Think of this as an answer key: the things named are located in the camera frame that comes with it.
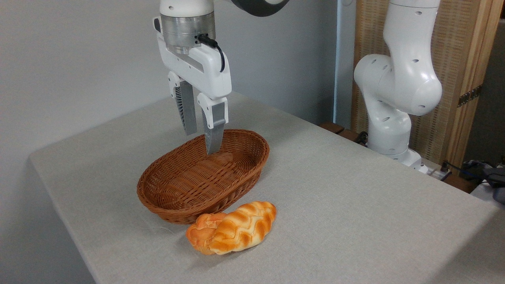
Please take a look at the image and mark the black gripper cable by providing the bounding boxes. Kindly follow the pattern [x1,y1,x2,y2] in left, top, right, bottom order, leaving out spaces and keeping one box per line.
[196,34,226,73]

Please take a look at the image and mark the round orange bread bun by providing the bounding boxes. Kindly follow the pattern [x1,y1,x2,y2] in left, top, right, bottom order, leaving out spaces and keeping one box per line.
[185,213,228,255]

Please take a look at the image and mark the black and blue cables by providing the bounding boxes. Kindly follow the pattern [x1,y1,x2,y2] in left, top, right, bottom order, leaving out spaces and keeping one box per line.
[441,159,505,183]

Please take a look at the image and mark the white vertical post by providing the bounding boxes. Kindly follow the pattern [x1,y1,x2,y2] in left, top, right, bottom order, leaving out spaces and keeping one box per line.
[333,0,356,129]

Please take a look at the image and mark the dark metal screen hinge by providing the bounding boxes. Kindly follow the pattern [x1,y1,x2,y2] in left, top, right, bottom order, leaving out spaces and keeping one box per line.
[457,84,483,108]

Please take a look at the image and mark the white power strip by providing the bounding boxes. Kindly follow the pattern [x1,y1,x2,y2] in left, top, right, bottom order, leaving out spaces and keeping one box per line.
[425,165,453,182]

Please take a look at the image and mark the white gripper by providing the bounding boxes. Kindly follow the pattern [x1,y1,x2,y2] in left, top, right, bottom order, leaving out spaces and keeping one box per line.
[157,32,232,155]

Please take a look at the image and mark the long braided bread loaf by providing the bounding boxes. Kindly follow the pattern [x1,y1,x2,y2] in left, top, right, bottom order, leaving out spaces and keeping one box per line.
[208,201,277,255]

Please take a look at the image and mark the brown oval wicker basket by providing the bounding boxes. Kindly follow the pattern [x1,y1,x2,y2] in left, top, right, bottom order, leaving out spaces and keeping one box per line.
[137,129,271,225]

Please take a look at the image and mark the brown wooden base board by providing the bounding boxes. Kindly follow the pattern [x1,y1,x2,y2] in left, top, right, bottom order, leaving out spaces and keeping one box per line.
[319,121,370,147]

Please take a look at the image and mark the grey tablecloth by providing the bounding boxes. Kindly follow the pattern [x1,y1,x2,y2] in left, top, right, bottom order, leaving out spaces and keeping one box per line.
[28,91,505,284]

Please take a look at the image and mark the wooden woven folding screen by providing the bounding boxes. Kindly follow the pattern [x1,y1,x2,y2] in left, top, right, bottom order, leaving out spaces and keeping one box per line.
[350,0,505,171]

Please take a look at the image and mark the dark grey device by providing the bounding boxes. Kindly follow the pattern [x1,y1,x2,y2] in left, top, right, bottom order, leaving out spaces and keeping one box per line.
[482,167,505,205]

